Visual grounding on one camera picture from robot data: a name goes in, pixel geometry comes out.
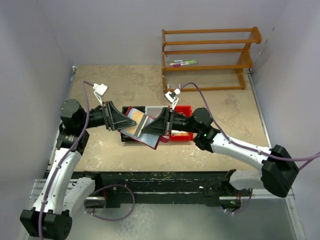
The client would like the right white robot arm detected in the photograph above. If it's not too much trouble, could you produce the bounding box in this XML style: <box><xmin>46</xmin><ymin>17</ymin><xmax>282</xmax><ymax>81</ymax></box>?
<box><xmin>141</xmin><ymin>107</ymin><xmax>299</xmax><ymax>198</ymax></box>

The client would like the aluminium frame rail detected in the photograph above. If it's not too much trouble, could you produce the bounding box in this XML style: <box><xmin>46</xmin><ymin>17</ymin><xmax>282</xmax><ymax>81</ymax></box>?
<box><xmin>30</xmin><ymin>179</ymin><xmax>294</xmax><ymax>201</ymax></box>

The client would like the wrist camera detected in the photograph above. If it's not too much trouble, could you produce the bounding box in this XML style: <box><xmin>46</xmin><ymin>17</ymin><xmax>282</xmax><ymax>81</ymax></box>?
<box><xmin>92</xmin><ymin>83</ymin><xmax>108</xmax><ymax>106</ymax></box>
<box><xmin>164</xmin><ymin>88</ymin><xmax>181</xmax><ymax>110</ymax></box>

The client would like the red leather card holder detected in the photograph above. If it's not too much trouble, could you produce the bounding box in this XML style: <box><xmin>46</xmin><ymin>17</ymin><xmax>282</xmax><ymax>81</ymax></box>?
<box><xmin>119</xmin><ymin>106</ymin><xmax>170</xmax><ymax>150</ymax></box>

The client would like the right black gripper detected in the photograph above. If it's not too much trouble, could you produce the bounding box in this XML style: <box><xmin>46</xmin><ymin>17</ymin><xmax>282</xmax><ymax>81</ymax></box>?
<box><xmin>141</xmin><ymin>106</ymin><xmax>200</xmax><ymax>136</ymax></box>

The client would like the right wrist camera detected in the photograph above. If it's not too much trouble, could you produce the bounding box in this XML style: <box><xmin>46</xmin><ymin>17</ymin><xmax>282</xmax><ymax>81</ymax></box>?
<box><xmin>164</xmin><ymin>88</ymin><xmax>181</xmax><ymax>110</ymax></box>

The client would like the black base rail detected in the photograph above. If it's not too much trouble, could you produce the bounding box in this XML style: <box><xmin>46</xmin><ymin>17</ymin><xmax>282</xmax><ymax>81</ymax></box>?
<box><xmin>71</xmin><ymin>170</ymin><xmax>242</xmax><ymax>208</ymax></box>

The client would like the black plastic bin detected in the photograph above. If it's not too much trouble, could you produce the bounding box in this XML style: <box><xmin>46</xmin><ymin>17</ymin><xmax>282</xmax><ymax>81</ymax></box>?
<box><xmin>120</xmin><ymin>106</ymin><xmax>146</xmax><ymax>142</ymax></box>

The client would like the purple marker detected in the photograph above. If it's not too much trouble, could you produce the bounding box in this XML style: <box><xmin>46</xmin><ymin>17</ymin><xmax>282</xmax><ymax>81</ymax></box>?
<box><xmin>172</xmin><ymin>61</ymin><xmax>198</xmax><ymax>67</ymax></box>

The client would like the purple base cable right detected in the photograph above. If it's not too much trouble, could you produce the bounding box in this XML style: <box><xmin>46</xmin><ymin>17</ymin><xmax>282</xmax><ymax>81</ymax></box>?
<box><xmin>223</xmin><ymin>188</ymin><xmax>253</xmax><ymax>216</ymax></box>

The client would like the gold cards pile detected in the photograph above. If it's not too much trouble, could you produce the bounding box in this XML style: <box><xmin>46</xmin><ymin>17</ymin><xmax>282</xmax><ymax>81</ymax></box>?
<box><xmin>171</xmin><ymin>130</ymin><xmax>190</xmax><ymax>137</ymax></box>

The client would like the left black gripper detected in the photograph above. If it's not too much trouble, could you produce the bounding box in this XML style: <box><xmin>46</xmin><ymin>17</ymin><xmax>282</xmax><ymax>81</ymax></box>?
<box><xmin>78</xmin><ymin>100</ymin><xmax>136</xmax><ymax>131</ymax></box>

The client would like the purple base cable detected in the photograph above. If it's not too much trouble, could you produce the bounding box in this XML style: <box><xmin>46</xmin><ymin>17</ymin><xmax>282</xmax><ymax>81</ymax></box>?
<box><xmin>223</xmin><ymin>188</ymin><xmax>253</xmax><ymax>216</ymax></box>
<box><xmin>84</xmin><ymin>182</ymin><xmax>136</xmax><ymax>222</ymax></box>

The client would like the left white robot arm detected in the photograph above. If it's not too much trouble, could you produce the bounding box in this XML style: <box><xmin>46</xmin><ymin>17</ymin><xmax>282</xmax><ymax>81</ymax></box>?
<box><xmin>20</xmin><ymin>99</ymin><xmax>137</xmax><ymax>240</ymax></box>

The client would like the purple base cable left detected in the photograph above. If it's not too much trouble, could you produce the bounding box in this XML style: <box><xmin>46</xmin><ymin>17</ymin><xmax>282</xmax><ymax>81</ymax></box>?
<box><xmin>84</xmin><ymin>182</ymin><xmax>136</xmax><ymax>222</ymax></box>

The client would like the red plastic bin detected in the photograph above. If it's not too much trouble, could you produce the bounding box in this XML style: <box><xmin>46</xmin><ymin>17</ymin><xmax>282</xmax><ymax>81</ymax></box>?
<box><xmin>169</xmin><ymin>105</ymin><xmax>194</xmax><ymax>142</ymax></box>

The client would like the white plastic bin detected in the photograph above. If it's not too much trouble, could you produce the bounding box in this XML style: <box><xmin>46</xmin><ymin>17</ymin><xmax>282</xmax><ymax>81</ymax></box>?
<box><xmin>144</xmin><ymin>105</ymin><xmax>167</xmax><ymax>119</ymax></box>

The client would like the green marker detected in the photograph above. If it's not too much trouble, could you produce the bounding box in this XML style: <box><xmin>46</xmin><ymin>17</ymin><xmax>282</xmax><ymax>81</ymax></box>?
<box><xmin>173</xmin><ymin>59</ymin><xmax>195</xmax><ymax>63</ymax></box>

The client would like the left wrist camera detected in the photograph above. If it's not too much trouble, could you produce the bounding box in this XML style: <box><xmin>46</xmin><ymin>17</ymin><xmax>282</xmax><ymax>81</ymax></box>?
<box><xmin>92</xmin><ymin>83</ymin><xmax>108</xmax><ymax>106</ymax></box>

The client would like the wooden rack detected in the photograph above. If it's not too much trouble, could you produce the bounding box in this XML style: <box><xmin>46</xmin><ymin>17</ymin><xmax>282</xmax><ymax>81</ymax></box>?
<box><xmin>161</xmin><ymin>26</ymin><xmax>262</xmax><ymax>93</ymax></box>

